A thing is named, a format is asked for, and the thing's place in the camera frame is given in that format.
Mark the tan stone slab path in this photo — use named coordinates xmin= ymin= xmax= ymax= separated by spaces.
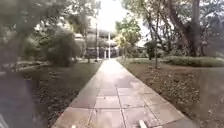
xmin=50 ymin=58 xmax=198 ymax=128

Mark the thin young tree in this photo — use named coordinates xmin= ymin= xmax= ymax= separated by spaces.
xmin=146 ymin=19 xmax=164 ymax=70

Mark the grass ground with fallen leaves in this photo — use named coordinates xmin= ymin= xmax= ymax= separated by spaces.
xmin=115 ymin=57 xmax=224 ymax=128
xmin=0 ymin=60 xmax=104 ymax=128

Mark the wood of trees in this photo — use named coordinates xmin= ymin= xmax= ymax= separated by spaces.
xmin=0 ymin=0 xmax=224 ymax=68

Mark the pale building with columns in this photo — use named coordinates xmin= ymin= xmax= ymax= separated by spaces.
xmin=73 ymin=27 xmax=122 ymax=61

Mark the large round bush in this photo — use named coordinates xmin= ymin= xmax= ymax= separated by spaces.
xmin=41 ymin=27 xmax=82 ymax=67

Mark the robot's own part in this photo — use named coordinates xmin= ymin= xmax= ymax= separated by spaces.
xmin=138 ymin=119 xmax=149 ymax=128

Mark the low green hedge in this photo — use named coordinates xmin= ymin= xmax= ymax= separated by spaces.
xmin=162 ymin=55 xmax=224 ymax=68

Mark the large dark tree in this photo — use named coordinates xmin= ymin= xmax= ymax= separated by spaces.
xmin=165 ymin=0 xmax=210 ymax=58

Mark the dark thin pole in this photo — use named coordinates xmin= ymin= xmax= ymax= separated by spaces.
xmin=94 ymin=21 xmax=100 ymax=63

